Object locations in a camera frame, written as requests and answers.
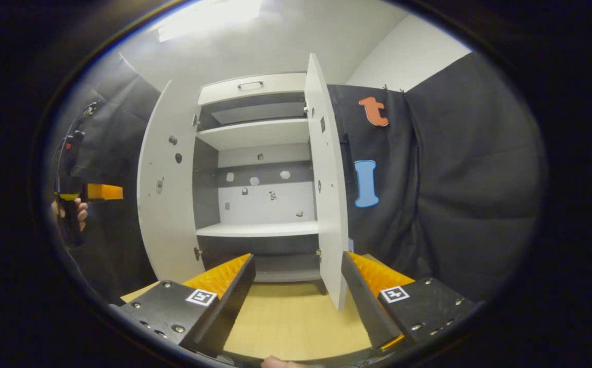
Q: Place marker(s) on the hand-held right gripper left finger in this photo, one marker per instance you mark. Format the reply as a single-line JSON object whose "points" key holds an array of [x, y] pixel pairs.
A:
{"points": [[232, 306]]}

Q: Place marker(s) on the beige cabinet door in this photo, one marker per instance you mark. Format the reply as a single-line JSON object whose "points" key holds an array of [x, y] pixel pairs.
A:
{"points": [[332, 230], [168, 230]]}

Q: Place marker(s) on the black cloth clip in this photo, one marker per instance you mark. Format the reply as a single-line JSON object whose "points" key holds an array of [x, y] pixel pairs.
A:
{"points": [[393, 88]]}

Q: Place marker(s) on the black backdrop cloth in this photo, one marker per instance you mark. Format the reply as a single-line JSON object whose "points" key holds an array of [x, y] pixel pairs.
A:
{"points": [[454, 179]]}

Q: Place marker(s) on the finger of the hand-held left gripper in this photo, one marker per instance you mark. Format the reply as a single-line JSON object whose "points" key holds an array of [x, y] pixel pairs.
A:
{"points": [[104, 191]]}

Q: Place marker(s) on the beige double-door shoe cabinet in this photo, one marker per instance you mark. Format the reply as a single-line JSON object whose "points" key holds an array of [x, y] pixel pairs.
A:
{"points": [[260, 230]]}

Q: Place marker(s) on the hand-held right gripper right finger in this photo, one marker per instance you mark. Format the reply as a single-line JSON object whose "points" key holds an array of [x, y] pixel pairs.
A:
{"points": [[362, 301]]}

